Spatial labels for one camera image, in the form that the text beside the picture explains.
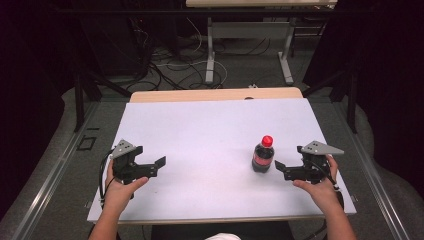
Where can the person's right hand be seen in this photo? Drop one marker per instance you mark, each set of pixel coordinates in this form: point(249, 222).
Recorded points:
point(321, 195)

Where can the red bottle cap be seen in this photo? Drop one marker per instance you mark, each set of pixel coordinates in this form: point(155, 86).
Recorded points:
point(267, 140)

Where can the light wooden table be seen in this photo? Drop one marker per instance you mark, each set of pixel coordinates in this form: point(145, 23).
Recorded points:
point(200, 95)

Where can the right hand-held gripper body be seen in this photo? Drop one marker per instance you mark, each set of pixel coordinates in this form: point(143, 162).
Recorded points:
point(313, 170)

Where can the white desk with metal legs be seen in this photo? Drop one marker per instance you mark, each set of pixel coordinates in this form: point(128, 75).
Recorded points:
point(250, 30)

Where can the person's left hand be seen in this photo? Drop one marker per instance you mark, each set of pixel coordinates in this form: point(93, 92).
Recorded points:
point(118, 195)

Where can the black metal stand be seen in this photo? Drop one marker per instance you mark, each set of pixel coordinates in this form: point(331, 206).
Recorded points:
point(79, 100)
point(351, 100)

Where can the person's white clothing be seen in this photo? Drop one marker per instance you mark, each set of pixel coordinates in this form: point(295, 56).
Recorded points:
point(222, 237)

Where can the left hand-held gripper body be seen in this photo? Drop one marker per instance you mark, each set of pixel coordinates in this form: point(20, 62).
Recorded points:
point(124, 166)

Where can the cola bottle with red label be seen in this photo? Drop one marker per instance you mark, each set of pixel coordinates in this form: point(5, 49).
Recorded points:
point(263, 160)

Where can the aluminium floor rail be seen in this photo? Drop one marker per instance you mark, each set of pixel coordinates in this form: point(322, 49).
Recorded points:
point(55, 176)
point(370, 180)

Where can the black horizontal bar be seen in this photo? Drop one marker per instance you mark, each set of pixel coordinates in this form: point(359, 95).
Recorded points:
point(166, 11)

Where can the dark curtain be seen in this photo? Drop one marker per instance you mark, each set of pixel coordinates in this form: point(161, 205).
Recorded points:
point(30, 83)
point(390, 83)

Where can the white table cover sheet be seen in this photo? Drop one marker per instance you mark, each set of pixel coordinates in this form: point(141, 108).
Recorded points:
point(206, 133)

